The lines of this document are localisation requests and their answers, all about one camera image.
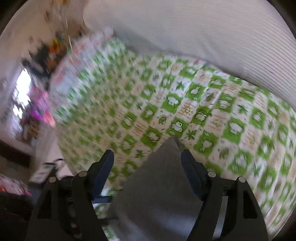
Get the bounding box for grey sweatpants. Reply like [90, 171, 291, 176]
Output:
[108, 137, 202, 240]

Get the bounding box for white striped large pillow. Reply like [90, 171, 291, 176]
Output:
[83, 1, 295, 106]

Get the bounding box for green frog patterned bedsheet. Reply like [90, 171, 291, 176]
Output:
[51, 38, 295, 238]

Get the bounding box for floral folded quilt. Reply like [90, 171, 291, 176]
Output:
[49, 27, 114, 108]

